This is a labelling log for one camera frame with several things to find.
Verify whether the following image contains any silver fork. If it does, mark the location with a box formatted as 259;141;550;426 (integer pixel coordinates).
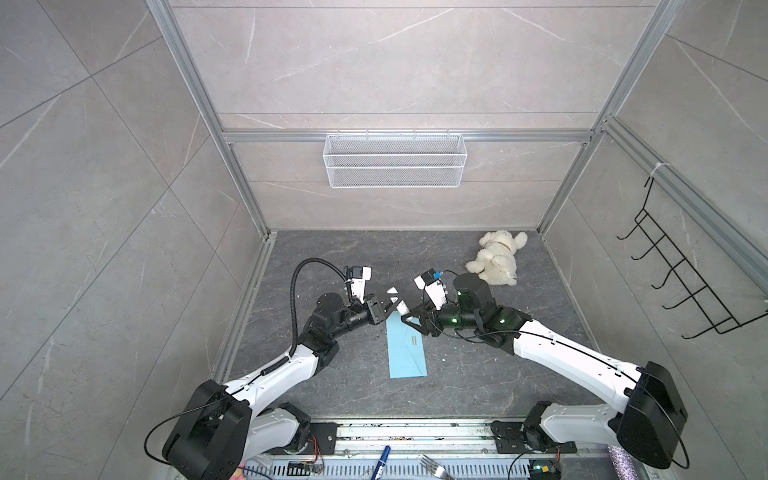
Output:
420;455;454;480

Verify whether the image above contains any white glue stick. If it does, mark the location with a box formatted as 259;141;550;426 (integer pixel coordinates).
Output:
387;287;410;317

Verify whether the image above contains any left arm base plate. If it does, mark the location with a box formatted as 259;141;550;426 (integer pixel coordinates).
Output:
283;422;339;455

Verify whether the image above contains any light blue envelope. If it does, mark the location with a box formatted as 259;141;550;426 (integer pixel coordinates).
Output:
386;311;428;379

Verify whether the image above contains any black wire hook rack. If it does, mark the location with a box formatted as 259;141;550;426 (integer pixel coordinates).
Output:
616;177;767;340

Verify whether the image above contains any glitter pink microphone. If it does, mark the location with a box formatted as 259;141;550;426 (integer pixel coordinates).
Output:
607;446;640;480

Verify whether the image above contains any white plush teddy bear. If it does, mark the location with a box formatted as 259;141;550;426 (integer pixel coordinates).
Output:
465;230;528;286

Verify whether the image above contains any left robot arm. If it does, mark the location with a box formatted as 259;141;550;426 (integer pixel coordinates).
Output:
150;267;402;479

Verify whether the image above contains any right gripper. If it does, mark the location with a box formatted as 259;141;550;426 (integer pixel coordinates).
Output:
400;296;482;338

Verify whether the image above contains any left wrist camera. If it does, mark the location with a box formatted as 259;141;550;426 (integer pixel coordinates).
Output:
344;266;372;301

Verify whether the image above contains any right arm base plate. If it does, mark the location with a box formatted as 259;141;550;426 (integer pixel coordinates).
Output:
490;420;577;454

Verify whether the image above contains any blue marker pen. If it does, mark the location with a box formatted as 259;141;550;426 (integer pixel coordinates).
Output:
370;445;391;480

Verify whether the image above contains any white wire mesh basket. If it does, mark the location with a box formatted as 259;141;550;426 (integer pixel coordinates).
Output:
323;133;468;189

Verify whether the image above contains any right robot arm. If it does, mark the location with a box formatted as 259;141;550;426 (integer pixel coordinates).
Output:
395;271;688;469

